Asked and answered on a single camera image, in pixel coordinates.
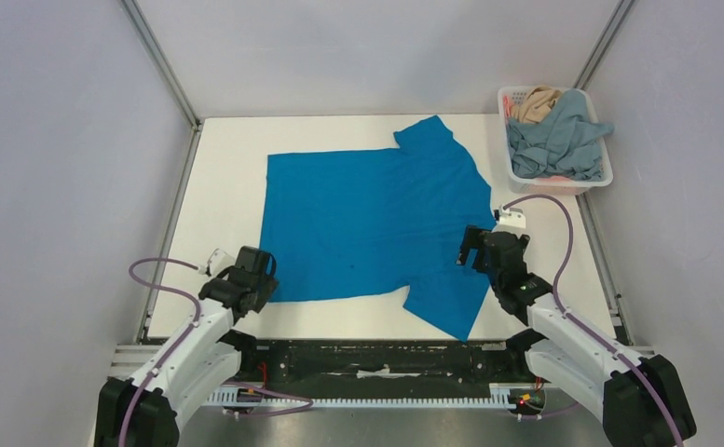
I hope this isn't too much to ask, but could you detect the blue t-shirt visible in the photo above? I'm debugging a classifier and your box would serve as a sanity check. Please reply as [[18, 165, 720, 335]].
[[259, 116, 495, 341]]

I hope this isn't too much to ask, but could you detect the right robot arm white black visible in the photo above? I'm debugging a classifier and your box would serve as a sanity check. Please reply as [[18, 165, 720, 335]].
[[457, 225, 698, 446]]

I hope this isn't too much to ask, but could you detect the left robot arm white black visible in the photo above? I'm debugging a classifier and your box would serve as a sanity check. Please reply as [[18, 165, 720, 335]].
[[94, 246, 279, 446]]

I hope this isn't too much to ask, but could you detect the white plastic laundry basket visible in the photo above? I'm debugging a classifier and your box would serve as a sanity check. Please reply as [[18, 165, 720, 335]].
[[498, 86, 614, 196]]

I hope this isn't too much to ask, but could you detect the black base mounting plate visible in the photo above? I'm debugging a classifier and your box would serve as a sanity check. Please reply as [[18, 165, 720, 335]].
[[236, 339, 536, 400]]

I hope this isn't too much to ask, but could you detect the grey-blue t-shirt in basket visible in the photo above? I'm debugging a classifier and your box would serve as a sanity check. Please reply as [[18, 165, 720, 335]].
[[506, 89, 615, 182]]

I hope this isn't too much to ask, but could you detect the beige t-shirt in basket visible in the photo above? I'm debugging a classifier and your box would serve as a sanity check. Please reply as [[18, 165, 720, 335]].
[[507, 85, 564, 124]]

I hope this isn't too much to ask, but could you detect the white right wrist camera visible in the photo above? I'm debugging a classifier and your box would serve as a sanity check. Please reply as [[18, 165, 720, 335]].
[[494, 208, 527, 231]]

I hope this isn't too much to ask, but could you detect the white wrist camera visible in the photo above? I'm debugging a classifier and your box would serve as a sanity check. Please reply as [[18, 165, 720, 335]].
[[494, 208, 527, 231], [198, 248, 236, 278]]

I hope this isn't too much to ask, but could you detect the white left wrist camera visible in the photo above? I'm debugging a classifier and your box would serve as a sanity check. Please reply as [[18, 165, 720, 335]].
[[198, 248, 236, 278]]

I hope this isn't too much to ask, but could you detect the white slotted cable duct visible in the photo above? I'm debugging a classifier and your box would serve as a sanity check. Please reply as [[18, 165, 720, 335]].
[[203, 386, 516, 411]]

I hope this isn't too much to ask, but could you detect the aluminium frame rail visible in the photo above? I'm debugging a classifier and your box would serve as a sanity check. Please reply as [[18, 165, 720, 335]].
[[106, 345, 666, 388]]

